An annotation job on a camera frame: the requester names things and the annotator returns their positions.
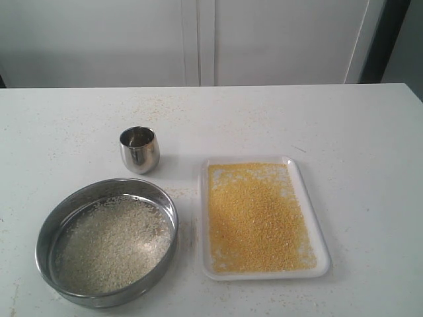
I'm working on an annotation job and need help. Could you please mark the stainless steel cup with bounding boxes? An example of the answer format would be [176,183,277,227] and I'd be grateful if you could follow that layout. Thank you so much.
[120,126,160,174]

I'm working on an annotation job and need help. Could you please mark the round steel mesh sieve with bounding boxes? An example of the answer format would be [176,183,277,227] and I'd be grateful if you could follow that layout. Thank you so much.
[35,178,178,308]

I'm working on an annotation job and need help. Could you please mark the pile of tan grain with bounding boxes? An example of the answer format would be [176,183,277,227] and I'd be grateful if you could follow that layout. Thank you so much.
[54,196,171,295]

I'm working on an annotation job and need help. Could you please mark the yellow millet in tray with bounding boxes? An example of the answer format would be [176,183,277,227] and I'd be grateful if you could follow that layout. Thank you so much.
[208,162,317,273]

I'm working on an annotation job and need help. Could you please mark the white plastic tray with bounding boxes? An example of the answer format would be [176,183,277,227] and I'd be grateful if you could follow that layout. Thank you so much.
[198,156,330,281]

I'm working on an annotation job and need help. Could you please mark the white cabinet doors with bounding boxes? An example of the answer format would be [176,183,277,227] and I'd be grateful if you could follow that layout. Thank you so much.
[1,1,385,87]

